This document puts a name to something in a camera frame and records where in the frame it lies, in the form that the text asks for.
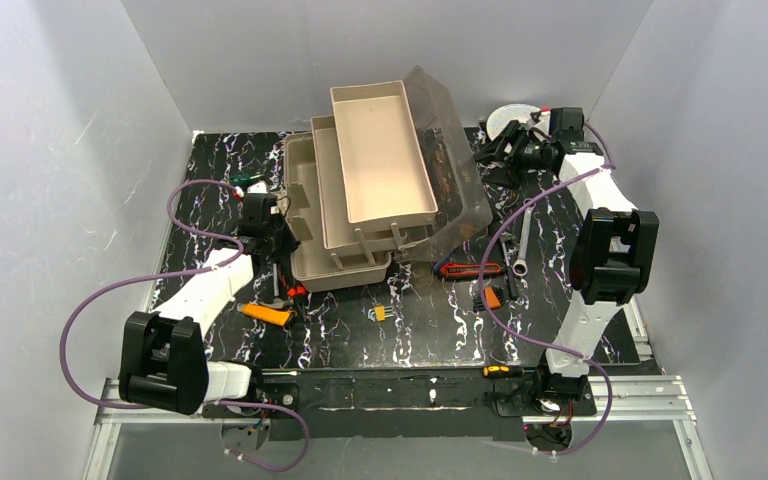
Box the translucent brown tool box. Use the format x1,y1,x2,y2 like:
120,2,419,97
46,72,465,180
284,67,492,292

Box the black marbled mat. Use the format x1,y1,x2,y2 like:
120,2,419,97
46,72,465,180
133,127,644,374

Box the blue red screwdriver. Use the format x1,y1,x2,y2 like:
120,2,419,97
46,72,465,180
432,251,455,273

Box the aluminium frame rail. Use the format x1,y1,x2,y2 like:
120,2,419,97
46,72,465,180
84,371,712,479

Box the black handled silver tool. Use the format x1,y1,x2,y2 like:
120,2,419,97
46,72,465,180
272,263,281,298

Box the yellow small hex key set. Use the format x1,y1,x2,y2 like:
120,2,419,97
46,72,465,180
368,305,395,322

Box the black orange hex key set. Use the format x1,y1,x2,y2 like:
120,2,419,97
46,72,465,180
473,286,506,312

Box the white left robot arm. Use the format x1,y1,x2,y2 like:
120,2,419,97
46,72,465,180
119,193,299,415

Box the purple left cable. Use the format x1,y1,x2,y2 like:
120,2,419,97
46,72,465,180
59,178,311,473

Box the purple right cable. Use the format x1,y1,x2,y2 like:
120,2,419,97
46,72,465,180
477,122,617,458

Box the purple cable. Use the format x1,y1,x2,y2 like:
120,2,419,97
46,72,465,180
59,178,311,473
477,122,617,458

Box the grey filament spool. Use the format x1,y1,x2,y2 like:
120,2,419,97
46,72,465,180
485,103,542,140

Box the orange handled hammer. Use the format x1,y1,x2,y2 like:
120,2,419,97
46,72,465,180
239,303,294,328

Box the red handled pliers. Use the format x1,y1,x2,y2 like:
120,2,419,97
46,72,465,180
287,284,308,314

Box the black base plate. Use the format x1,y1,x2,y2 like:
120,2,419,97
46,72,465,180
201,365,597,442

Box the red black utility knife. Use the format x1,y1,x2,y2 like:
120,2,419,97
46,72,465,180
436,262,506,280

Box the orange black screwdriver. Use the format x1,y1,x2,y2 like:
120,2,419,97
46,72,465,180
482,364,526,380

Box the green handled screwdriver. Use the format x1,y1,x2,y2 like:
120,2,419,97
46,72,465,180
229,174,264,190

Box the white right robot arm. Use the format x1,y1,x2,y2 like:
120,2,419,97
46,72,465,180
475,107,659,403

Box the silver combination wrench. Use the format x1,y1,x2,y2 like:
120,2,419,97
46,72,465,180
512,206,535,278

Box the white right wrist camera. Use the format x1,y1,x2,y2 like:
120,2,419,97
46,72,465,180
529,108,551,137

